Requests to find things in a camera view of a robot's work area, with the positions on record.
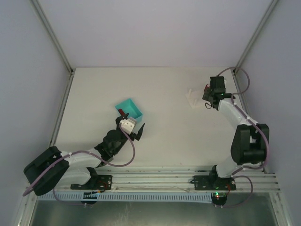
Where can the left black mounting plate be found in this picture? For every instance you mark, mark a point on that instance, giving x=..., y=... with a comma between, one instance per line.
x=99, y=182

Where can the right aluminium table edge rail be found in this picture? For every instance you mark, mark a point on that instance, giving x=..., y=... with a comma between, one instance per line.
x=252, y=121

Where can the red spring in bin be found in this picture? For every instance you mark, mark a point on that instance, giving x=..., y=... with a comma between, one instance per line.
x=121, y=111

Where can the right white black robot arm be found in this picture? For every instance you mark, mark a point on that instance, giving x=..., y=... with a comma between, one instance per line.
x=250, y=145

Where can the teal plastic bin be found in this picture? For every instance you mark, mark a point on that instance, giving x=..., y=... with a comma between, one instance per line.
x=128, y=106

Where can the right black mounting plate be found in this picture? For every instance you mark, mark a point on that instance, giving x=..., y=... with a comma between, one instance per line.
x=202, y=183

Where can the black mounting plate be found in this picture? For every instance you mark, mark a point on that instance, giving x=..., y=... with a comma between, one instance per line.
x=99, y=182
x=202, y=183

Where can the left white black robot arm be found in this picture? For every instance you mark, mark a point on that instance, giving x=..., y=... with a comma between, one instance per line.
x=54, y=168

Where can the white peg stand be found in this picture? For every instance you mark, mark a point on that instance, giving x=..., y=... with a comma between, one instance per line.
x=194, y=98

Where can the aluminium frame post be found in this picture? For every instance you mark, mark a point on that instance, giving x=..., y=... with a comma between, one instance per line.
x=51, y=33
x=255, y=35

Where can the right aluminium frame post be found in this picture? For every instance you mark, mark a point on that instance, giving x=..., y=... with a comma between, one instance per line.
x=255, y=35

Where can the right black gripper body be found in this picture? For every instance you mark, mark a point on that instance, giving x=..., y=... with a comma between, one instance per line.
x=209, y=96

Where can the left aluminium frame post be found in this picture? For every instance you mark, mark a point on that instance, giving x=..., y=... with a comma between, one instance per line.
x=51, y=33

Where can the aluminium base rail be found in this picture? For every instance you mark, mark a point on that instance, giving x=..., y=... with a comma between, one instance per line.
x=176, y=179

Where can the white slotted cable duct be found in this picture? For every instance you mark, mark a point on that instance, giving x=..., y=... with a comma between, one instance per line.
x=127, y=197

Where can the left aluminium table edge rail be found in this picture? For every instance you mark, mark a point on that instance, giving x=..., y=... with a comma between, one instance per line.
x=61, y=110

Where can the aluminium table edge rail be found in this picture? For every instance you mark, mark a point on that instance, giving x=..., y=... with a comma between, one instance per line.
x=61, y=110
x=252, y=121

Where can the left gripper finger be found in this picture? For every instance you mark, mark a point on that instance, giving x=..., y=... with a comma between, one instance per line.
x=124, y=116
x=140, y=132

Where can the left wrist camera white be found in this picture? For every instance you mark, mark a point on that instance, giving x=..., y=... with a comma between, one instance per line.
x=128, y=125

